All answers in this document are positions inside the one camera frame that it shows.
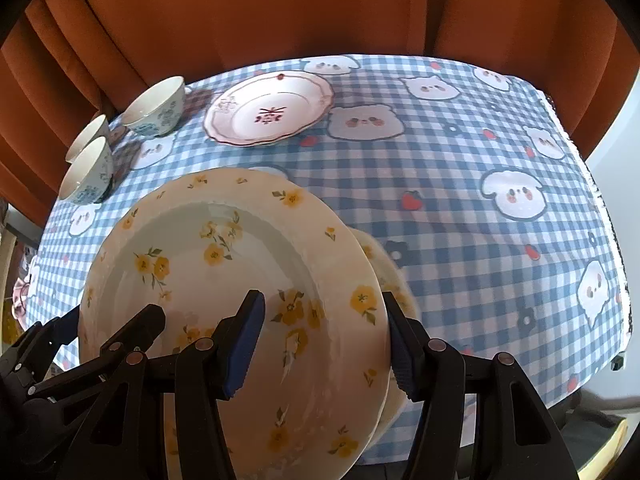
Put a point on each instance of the white plate red pattern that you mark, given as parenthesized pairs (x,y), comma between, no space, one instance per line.
(270,110)

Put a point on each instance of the pale wooden board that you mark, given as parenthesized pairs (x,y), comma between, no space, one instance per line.
(607,435)

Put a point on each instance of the cream plate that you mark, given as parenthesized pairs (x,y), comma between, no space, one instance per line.
(385,275)

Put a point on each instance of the blue checkered animal tablecloth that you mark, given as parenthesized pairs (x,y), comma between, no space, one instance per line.
(450,160)

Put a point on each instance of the orange curtain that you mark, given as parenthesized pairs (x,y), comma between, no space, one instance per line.
(250,10)

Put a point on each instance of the white bowl blue floral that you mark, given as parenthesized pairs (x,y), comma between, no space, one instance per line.
(155,107)
(86,132)
(87,175)

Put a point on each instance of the pink cloth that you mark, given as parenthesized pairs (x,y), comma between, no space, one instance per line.
(21,300)

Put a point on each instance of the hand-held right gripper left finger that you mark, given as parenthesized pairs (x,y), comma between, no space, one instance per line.
(245,345)

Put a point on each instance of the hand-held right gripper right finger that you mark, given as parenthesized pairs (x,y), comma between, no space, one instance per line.
(401,355)

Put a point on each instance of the yellow floral plate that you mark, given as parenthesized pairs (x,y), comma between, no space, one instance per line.
(225,270)

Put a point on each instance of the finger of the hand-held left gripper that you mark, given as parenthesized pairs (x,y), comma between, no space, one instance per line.
(145,325)
(45,345)

